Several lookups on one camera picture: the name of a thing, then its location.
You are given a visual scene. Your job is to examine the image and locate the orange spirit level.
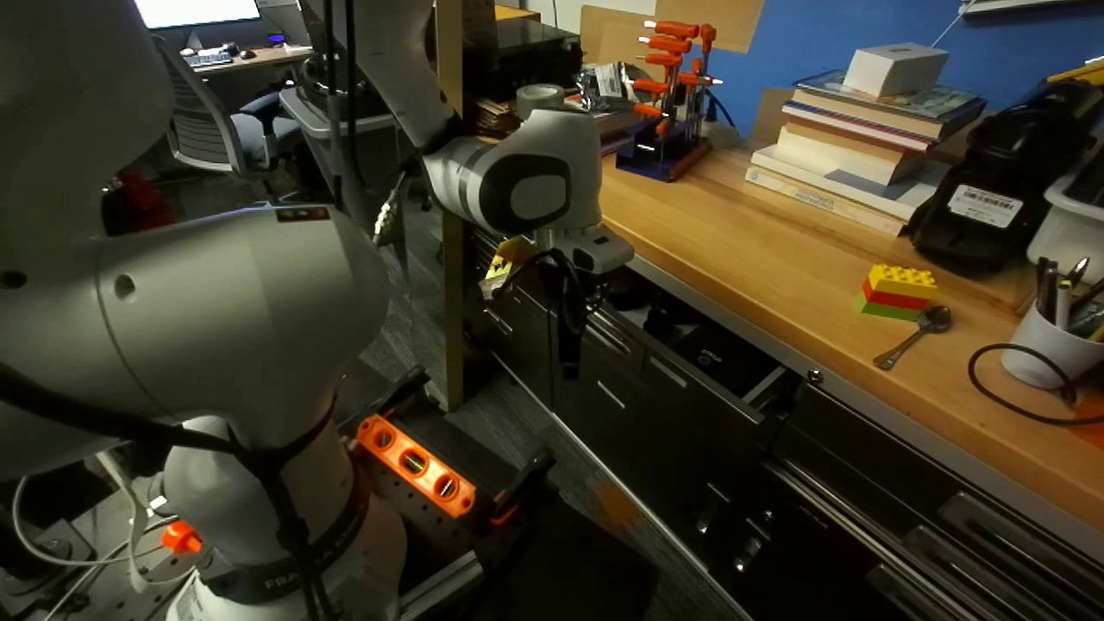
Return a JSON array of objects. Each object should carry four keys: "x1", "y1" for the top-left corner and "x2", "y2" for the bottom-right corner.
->
[{"x1": 348, "y1": 411, "x2": 485, "y2": 522}]

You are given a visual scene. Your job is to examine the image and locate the stack of books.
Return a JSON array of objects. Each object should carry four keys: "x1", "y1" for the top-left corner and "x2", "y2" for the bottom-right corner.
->
[{"x1": 743, "y1": 69, "x2": 992, "y2": 230}]

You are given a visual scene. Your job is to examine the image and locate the orange hex key set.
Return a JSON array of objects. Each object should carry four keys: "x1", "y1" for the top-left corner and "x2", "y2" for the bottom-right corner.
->
[{"x1": 615, "y1": 19, "x2": 725, "y2": 185}]

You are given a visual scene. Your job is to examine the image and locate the black drawer cabinet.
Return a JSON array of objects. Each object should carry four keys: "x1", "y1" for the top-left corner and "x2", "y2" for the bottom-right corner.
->
[{"x1": 803, "y1": 367, "x2": 1104, "y2": 621}]

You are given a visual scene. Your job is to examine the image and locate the white cup with pens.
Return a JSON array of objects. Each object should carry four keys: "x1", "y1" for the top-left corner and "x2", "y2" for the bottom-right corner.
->
[{"x1": 999, "y1": 256, "x2": 1104, "y2": 394}]

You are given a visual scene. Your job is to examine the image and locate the dark metal spoon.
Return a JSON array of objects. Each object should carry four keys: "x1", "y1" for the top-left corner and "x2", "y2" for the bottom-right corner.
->
[{"x1": 873, "y1": 303, "x2": 957, "y2": 372}]

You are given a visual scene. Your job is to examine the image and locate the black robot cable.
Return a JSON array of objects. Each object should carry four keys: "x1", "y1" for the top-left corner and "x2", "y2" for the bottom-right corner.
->
[{"x1": 0, "y1": 361, "x2": 375, "y2": 621}]

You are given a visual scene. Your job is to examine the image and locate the computer monitor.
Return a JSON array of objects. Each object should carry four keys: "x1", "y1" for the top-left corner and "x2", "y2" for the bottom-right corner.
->
[{"x1": 132, "y1": 0, "x2": 267, "y2": 35}]

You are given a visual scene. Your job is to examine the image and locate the brown cardboard sheet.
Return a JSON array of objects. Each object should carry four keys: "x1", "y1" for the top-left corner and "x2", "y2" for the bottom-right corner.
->
[{"x1": 575, "y1": 0, "x2": 771, "y2": 73}]

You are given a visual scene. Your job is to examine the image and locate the grey office chair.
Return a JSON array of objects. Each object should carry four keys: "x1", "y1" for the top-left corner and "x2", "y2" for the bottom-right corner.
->
[{"x1": 159, "y1": 46, "x2": 304, "y2": 179}]

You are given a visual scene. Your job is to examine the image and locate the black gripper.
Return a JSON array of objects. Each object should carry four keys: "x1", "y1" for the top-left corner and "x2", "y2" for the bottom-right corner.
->
[{"x1": 543, "y1": 244, "x2": 608, "y2": 381}]

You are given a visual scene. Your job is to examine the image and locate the small orange knob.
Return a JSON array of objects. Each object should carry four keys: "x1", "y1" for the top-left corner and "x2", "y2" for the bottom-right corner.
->
[{"x1": 159, "y1": 519, "x2": 207, "y2": 559}]

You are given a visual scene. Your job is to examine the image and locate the white plastic bin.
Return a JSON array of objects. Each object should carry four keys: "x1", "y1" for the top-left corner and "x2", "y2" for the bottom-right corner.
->
[{"x1": 1025, "y1": 149, "x2": 1104, "y2": 281}]

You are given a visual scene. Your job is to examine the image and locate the wide tool drawer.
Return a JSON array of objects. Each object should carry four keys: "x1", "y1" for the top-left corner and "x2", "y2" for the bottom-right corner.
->
[{"x1": 470, "y1": 268, "x2": 833, "y2": 621}]

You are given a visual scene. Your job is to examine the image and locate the colourful toy brick stack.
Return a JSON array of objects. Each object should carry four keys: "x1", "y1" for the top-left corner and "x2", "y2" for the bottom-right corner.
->
[{"x1": 858, "y1": 261, "x2": 943, "y2": 329}]

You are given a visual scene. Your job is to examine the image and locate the silver metal part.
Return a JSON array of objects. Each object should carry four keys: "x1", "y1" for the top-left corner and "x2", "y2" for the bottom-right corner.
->
[{"x1": 572, "y1": 61, "x2": 636, "y2": 118}]

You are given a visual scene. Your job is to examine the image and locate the black label printer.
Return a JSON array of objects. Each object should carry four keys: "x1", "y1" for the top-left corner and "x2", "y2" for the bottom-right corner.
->
[{"x1": 901, "y1": 84, "x2": 1085, "y2": 281}]

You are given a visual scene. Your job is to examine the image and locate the small white box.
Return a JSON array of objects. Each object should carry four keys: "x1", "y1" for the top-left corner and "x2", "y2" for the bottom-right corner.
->
[{"x1": 841, "y1": 43, "x2": 950, "y2": 104}]

